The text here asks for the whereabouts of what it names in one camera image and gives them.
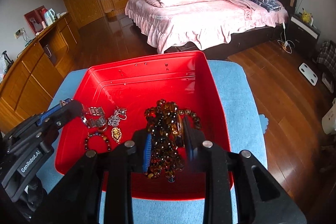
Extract amber bead necklace with pendant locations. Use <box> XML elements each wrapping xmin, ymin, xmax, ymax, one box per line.
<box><xmin>143</xmin><ymin>98</ymin><xmax>202</xmax><ymax>183</ymax></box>

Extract multicolour bead bracelet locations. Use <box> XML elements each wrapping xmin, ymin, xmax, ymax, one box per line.
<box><xmin>84</xmin><ymin>131</ymin><xmax>112</xmax><ymax>152</ymax></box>

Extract silver chain necklace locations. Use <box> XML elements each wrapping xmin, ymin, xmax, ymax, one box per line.
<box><xmin>107</xmin><ymin>106</ymin><xmax>128</xmax><ymax>128</ymax></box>

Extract silver metal wristwatch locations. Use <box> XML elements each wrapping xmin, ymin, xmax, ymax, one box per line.
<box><xmin>73</xmin><ymin>102</ymin><xmax>108</xmax><ymax>132</ymax></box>

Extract wooden sideboard cabinet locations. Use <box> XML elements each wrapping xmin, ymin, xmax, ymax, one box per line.
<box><xmin>1</xmin><ymin>12</ymin><xmax>81</xmax><ymax>134</ymax></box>

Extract red metal tin box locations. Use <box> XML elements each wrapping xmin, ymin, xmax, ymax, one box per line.
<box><xmin>55</xmin><ymin>51</ymin><xmax>231</xmax><ymax>201</ymax></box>

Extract blue table cloth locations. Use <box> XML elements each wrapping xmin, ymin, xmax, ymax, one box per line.
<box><xmin>37</xmin><ymin>60</ymin><xmax>268</xmax><ymax>223</ymax></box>

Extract white electric kettle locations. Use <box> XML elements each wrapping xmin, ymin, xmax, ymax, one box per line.
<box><xmin>43</xmin><ymin>9</ymin><xmax>55</xmax><ymax>26</ymax></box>

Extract bed with pink cover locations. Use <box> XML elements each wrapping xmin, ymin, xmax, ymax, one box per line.
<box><xmin>125</xmin><ymin>0</ymin><xmax>297</xmax><ymax>54</ymax></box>

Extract white appliance on floor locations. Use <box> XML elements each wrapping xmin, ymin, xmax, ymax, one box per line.
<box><xmin>321</xmin><ymin>98</ymin><xmax>336</xmax><ymax>135</ymax></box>

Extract white bathroom scale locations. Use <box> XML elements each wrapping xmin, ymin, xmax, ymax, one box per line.
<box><xmin>298</xmin><ymin>63</ymin><xmax>318</xmax><ymax>86</ymax></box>

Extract black bedside table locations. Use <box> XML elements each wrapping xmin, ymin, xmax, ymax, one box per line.
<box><xmin>286</xmin><ymin>15</ymin><xmax>321</xmax><ymax>59</ymax></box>

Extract plaid bag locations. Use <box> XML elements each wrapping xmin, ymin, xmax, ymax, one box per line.
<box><xmin>317</xmin><ymin>40</ymin><xmax>336</xmax><ymax>75</ymax></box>

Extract yellow plush toy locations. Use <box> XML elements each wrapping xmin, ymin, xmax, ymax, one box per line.
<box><xmin>301</xmin><ymin>9</ymin><xmax>312</xmax><ymax>24</ymax></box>

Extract red picture frame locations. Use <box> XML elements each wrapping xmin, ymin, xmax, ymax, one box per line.
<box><xmin>24</xmin><ymin>6</ymin><xmax>47</xmax><ymax>34</ymax></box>

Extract white charging cable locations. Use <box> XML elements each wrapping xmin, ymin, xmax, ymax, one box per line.
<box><xmin>277</xmin><ymin>21</ymin><xmax>296</xmax><ymax>55</ymax></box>

